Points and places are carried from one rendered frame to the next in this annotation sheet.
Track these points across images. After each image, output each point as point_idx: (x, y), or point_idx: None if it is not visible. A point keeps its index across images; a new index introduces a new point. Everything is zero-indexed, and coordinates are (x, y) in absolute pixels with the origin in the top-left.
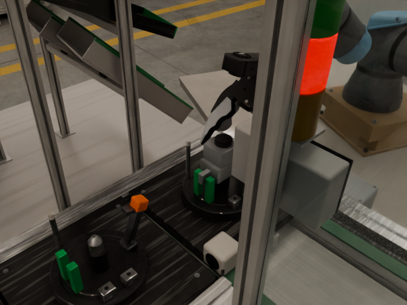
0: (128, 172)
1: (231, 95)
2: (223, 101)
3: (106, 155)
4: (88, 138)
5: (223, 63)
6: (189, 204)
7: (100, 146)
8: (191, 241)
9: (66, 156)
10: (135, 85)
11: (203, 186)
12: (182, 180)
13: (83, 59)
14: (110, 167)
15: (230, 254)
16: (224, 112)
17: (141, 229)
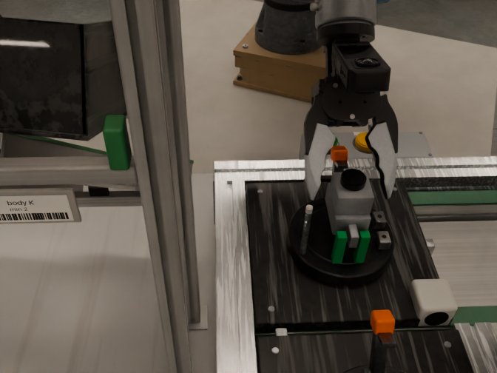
0: (140, 304)
1: (322, 118)
2: (316, 131)
3: (76, 307)
4: (12, 304)
5: (354, 83)
6: (343, 280)
7: (46, 300)
8: (394, 317)
9: (18, 355)
10: (191, 178)
11: (328, 248)
12: (286, 260)
13: (136, 186)
14: (106, 317)
15: (452, 296)
16: (328, 145)
17: (336, 351)
